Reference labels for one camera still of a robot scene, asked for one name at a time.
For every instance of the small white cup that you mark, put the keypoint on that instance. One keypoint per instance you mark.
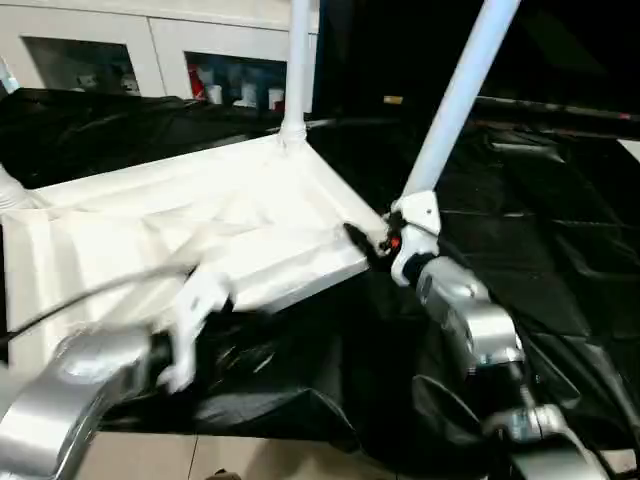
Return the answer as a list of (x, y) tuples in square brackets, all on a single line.
[(215, 94), (274, 98)]

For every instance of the grey robot foot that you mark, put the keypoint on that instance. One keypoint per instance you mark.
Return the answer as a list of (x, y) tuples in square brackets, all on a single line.
[(221, 475)]

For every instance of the small white label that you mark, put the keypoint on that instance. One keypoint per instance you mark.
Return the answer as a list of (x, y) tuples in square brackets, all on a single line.
[(394, 99)]

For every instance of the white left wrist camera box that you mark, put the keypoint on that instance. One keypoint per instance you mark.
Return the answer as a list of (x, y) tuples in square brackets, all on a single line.
[(200, 300)]

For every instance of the white cabinet with open compartments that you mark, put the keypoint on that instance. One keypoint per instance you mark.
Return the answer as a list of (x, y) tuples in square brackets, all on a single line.
[(125, 30)]

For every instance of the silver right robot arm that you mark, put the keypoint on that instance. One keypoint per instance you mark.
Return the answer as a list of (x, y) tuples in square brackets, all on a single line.
[(475, 320)]

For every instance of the white plastic table leg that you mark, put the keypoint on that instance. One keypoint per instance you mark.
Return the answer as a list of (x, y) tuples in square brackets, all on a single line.
[(12, 195), (299, 75), (460, 100)]

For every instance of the red box in cabinet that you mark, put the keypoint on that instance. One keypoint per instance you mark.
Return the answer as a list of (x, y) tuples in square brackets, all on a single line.
[(198, 82)]

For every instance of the white plastic table top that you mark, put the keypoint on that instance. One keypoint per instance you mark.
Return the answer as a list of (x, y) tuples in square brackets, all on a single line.
[(150, 215)]

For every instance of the white flat board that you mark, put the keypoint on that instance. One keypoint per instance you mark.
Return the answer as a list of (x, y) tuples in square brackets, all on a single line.
[(630, 150)]

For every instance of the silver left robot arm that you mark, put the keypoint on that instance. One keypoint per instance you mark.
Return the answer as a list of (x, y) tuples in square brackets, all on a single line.
[(65, 390)]

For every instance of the black plastic mat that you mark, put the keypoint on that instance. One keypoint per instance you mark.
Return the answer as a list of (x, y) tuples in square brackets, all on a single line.
[(525, 300)]

